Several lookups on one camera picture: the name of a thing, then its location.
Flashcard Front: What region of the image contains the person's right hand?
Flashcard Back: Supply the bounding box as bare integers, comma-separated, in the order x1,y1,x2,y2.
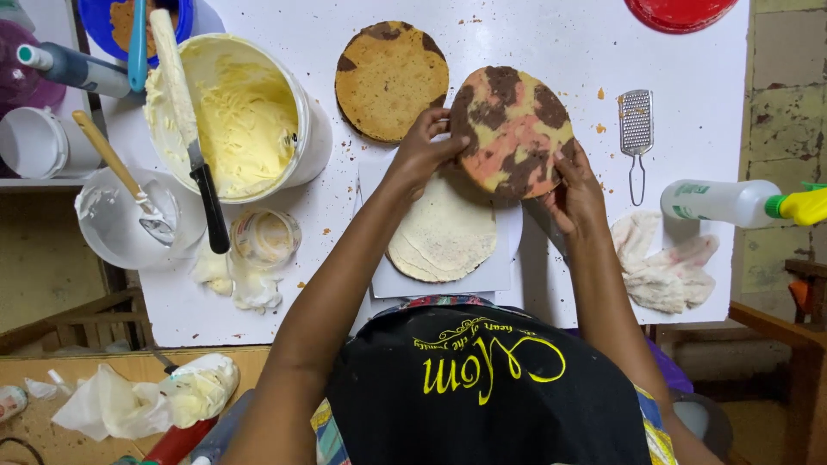
539,139,609,237

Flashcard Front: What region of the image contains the person's left hand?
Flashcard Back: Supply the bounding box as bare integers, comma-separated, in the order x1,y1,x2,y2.
388,106,472,203

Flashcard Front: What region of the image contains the marbled pink brown cake layer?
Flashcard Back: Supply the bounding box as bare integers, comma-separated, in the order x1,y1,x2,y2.
449,65,576,202

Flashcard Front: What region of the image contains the cream-covered cake layer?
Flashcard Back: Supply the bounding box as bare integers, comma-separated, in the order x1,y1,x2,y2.
385,173,499,284

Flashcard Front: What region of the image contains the golden brown cake layer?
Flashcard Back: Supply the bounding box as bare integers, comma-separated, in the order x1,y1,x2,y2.
333,20,451,143

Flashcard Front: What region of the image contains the small metal grater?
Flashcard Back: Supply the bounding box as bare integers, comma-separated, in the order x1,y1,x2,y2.
618,88,655,208

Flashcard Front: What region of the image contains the white cake board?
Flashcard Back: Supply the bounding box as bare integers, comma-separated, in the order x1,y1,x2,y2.
357,155,525,300

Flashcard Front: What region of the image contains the white crumpled cloth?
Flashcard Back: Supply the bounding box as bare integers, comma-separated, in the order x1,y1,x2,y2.
610,211,721,316

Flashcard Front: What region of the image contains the white spray bottle yellow nozzle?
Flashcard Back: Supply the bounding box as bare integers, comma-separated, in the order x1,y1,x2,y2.
659,179,827,230

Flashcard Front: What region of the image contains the small clear plastic container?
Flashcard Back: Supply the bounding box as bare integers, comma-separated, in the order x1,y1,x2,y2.
229,207,303,270

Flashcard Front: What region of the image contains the white bucket of buttercream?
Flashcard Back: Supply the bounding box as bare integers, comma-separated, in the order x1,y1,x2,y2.
143,32,334,205

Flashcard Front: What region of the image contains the purple plastic bag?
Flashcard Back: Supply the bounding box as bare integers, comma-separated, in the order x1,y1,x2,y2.
645,336,695,395

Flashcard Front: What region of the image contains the crumpled buttercream-smeared plastic wrap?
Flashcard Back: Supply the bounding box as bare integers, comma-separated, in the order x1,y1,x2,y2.
190,238,286,315

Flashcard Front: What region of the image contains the red plastic bowl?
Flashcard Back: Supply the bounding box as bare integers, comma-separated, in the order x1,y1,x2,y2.
623,0,741,35

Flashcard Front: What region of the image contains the black apron with yellow print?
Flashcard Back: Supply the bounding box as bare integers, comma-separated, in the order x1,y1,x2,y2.
325,302,654,465

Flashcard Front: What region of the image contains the grey bucket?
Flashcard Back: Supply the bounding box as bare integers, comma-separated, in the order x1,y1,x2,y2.
671,390,735,464

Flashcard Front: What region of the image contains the wooden chair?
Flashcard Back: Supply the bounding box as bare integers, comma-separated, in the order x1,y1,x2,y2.
729,257,827,465

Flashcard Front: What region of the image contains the blue plastic spatula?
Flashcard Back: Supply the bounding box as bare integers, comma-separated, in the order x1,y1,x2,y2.
127,0,150,93

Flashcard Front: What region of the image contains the white bowl with icing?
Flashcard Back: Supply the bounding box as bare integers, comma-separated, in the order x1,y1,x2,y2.
74,166,208,271

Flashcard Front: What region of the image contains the blue plastic bowl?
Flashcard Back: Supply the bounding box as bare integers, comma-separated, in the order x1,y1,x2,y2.
77,0,195,69

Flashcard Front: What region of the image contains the plastic piping bag with buttercream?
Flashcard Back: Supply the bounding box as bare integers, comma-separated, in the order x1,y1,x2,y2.
50,353,240,443

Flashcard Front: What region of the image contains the wooden stool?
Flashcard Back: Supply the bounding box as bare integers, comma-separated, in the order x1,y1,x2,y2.
0,287,157,357

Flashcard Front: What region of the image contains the white plastic cup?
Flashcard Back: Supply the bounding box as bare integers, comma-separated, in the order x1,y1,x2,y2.
0,106,102,180

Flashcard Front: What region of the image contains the purple plastic bowl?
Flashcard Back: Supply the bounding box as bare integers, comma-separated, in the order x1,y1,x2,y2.
0,19,68,112

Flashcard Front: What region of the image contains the wooden bench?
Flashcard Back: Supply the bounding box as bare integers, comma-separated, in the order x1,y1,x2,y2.
0,347,272,465

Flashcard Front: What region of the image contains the small white bottle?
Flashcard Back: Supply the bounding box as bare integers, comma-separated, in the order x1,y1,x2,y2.
0,385,29,425

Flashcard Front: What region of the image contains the black-handled palette knife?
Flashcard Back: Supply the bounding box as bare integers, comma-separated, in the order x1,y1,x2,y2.
148,8,232,255

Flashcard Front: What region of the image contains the wooden-handled spoon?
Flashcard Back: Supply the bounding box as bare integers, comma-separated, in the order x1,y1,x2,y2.
70,109,177,247

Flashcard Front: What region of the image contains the grey tool handle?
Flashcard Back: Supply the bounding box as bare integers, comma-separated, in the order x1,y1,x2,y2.
189,387,257,465

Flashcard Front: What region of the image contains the red tool handle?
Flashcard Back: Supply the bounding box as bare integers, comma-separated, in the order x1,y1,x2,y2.
141,416,221,465

